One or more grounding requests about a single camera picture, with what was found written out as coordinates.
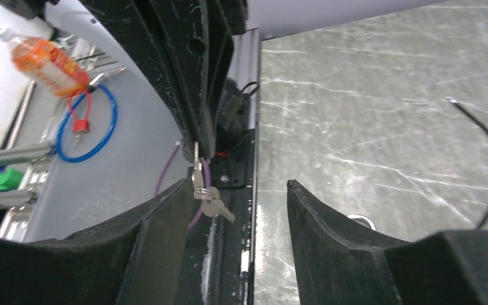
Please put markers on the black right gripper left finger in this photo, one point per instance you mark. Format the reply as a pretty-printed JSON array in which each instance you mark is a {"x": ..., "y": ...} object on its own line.
[{"x": 132, "y": 258}]

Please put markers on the blue cable lock loop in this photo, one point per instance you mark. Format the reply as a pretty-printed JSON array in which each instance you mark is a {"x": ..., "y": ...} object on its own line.
[{"x": 110, "y": 130}]

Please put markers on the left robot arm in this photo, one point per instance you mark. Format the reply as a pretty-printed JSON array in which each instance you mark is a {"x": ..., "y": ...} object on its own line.
[{"x": 182, "y": 49}]

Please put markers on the small red padlock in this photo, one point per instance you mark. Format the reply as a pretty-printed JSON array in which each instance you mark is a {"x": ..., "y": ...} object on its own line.
[{"x": 80, "y": 126}]

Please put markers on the brass padlock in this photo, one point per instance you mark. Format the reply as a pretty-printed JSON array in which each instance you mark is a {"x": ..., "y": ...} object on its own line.
[{"x": 363, "y": 220}]

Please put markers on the silver keys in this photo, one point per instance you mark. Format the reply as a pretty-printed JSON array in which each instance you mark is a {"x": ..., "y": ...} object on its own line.
[{"x": 211, "y": 203}]

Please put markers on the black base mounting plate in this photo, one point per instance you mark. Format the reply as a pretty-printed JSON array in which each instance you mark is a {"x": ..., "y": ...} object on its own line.
[{"x": 217, "y": 266}]

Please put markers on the orange drink bottle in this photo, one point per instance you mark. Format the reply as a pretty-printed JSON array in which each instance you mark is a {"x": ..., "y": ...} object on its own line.
[{"x": 45, "y": 63}]

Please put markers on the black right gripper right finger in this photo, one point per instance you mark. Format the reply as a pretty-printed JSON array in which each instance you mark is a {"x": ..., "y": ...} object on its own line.
[{"x": 339, "y": 261}]

